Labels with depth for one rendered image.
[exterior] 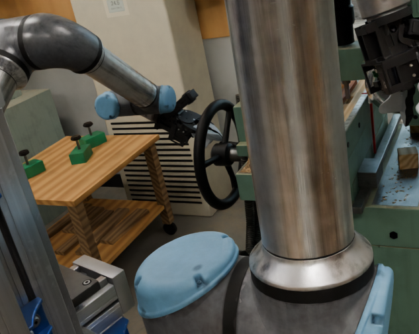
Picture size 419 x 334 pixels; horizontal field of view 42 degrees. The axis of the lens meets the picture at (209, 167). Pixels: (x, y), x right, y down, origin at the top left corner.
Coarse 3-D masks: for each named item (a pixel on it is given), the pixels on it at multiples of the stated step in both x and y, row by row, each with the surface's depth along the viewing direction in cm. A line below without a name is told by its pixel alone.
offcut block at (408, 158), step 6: (402, 150) 119; (408, 150) 119; (414, 150) 118; (402, 156) 118; (408, 156) 117; (414, 156) 117; (402, 162) 118; (408, 162) 118; (414, 162) 118; (402, 168) 119; (408, 168) 118
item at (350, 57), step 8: (344, 48) 115; (352, 48) 114; (360, 48) 113; (344, 56) 115; (352, 56) 114; (360, 56) 114; (344, 64) 116; (352, 64) 115; (360, 64) 114; (344, 72) 117; (352, 72) 116; (360, 72) 115; (344, 80) 118
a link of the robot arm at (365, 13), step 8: (360, 0) 84; (368, 0) 83; (376, 0) 82; (384, 0) 81; (392, 0) 81; (400, 0) 82; (408, 0) 83; (360, 8) 85; (368, 8) 83; (376, 8) 82; (384, 8) 82; (392, 8) 82; (400, 8) 82; (368, 16) 84; (376, 16) 83
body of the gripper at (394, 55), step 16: (384, 16) 82; (400, 16) 82; (368, 32) 83; (384, 32) 84; (400, 32) 84; (368, 48) 85; (384, 48) 84; (400, 48) 85; (416, 48) 83; (368, 64) 87; (384, 64) 83; (400, 64) 83; (416, 64) 84; (368, 80) 90; (384, 80) 84; (400, 80) 83; (416, 80) 85
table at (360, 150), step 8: (376, 112) 128; (376, 120) 128; (368, 128) 121; (376, 128) 128; (360, 136) 115; (368, 136) 121; (240, 144) 132; (360, 144) 114; (368, 144) 121; (240, 152) 132; (352, 152) 108; (360, 152) 114; (352, 160) 108; (360, 160) 114; (240, 168) 112; (352, 168) 108; (240, 176) 109; (248, 176) 108; (352, 176) 108; (240, 184) 110; (248, 184) 109; (240, 192) 111; (248, 192) 110
